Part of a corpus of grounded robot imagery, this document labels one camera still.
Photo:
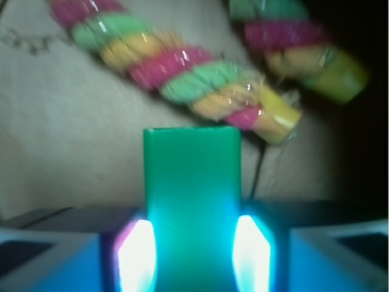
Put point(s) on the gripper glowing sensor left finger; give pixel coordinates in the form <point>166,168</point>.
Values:
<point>72,249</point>

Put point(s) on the multicolour twisted rope toy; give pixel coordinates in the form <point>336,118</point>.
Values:
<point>292,45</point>

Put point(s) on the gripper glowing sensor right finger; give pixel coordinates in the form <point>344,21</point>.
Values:
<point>310,246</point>

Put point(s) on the green rectangular block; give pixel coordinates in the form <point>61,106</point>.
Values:
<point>193,199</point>

